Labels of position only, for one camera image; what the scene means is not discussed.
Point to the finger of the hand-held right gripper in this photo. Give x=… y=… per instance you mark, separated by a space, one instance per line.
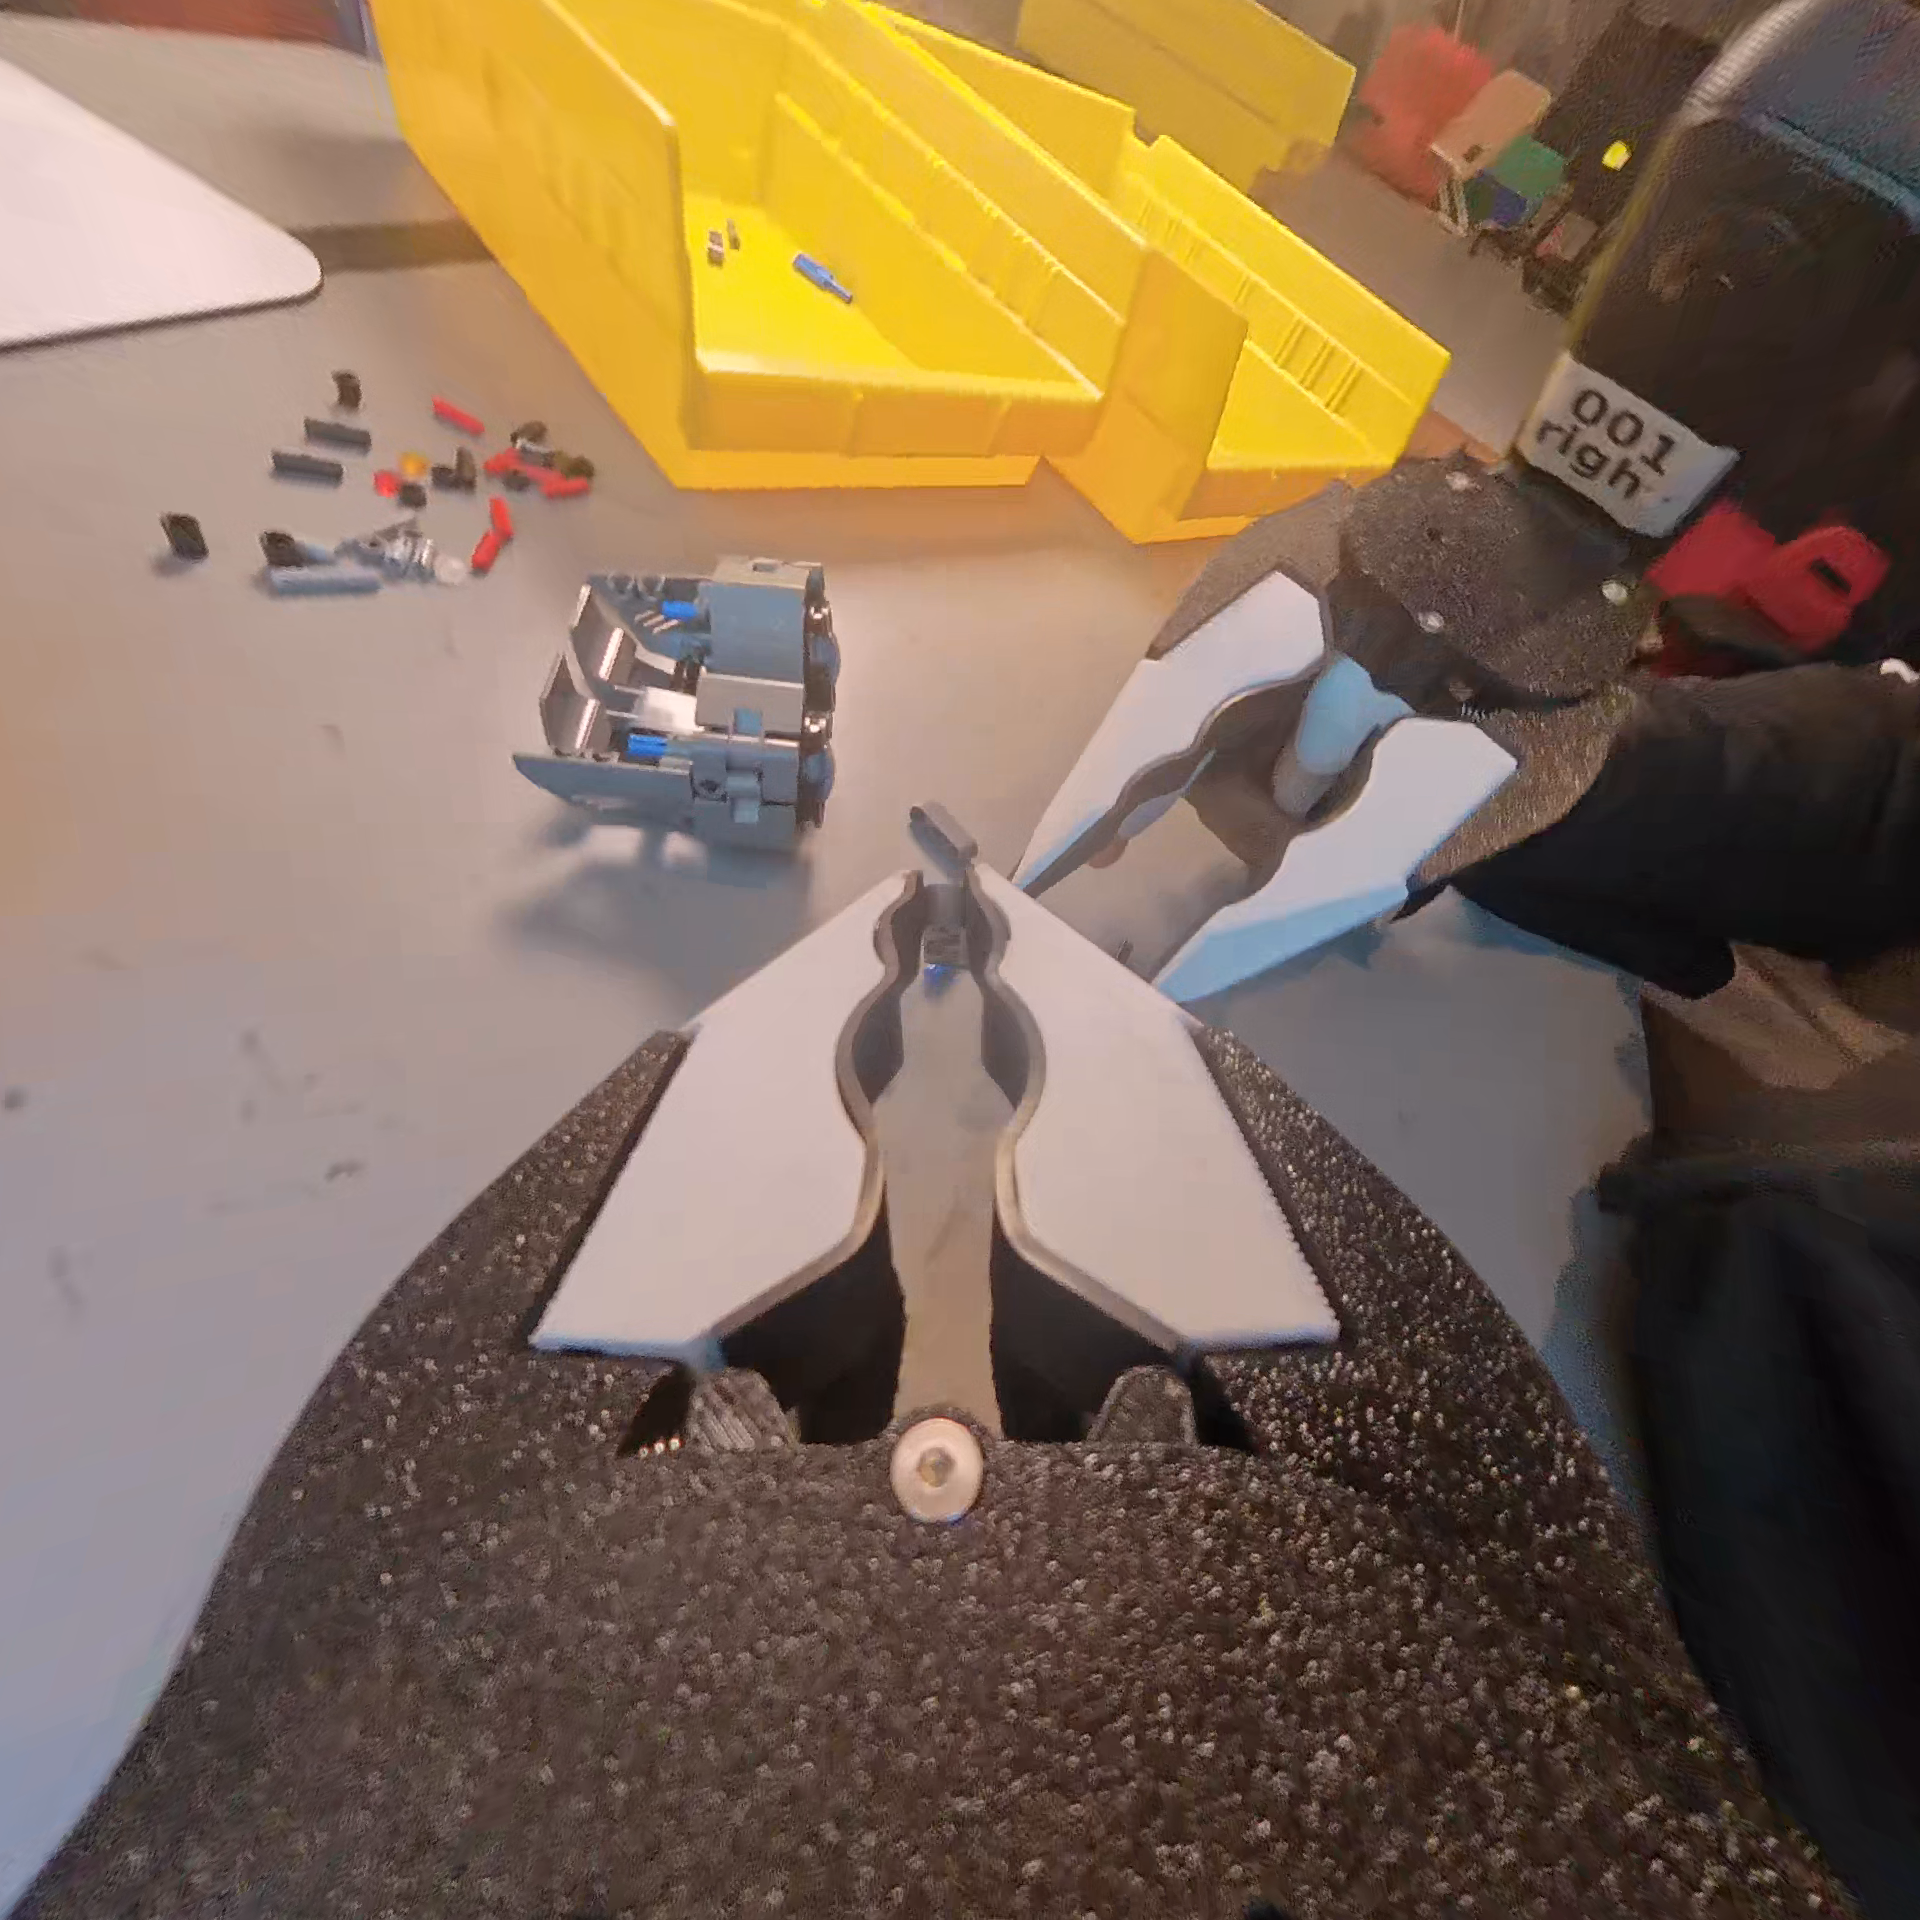
x=1394 y=826
x=1200 y=661

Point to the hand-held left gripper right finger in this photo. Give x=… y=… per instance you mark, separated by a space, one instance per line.
x=1156 y=1184

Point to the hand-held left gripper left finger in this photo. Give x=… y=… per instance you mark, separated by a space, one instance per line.
x=735 y=1184

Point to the yellow ribbed storage bin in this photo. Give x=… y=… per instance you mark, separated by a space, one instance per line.
x=1306 y=435

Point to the dark grey short brick beam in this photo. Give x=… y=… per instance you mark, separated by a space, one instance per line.
x=943 y=829

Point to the grey angled brick beam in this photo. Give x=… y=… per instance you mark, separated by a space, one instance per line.
x=945 y=931

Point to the grey toy brick wing assembly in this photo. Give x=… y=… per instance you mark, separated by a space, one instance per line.
x=750 y=780

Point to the yellow open-front storage bin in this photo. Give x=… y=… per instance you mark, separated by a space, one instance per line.
x=869 y=422

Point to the grey toy brick engine assembly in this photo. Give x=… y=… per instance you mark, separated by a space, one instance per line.
x=750 y=629

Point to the person's right forearm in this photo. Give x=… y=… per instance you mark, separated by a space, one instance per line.
x=1769 y=810

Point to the grey desk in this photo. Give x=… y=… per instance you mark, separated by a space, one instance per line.
x=301 y=974

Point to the red plastic case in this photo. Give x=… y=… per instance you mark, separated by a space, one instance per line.
x=1785 y=587

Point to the colourful storage boxes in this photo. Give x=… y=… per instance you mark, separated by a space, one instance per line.
x=1424 y=106

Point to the blue brick piece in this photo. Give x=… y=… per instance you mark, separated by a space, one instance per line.
x=821 y=277

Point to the plain yellow storage bin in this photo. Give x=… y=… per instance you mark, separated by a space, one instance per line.
x=1200 y=77

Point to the dark grey brick piece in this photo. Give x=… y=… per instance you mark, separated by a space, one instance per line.
x=726 y=243

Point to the person's black printed clothing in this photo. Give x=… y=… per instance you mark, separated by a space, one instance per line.
x=1799 y=1426

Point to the pile of small brick parts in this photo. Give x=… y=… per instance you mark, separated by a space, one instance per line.
x=494 y=535

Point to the white rounded flat plate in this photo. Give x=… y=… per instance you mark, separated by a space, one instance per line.
x=136 y=226

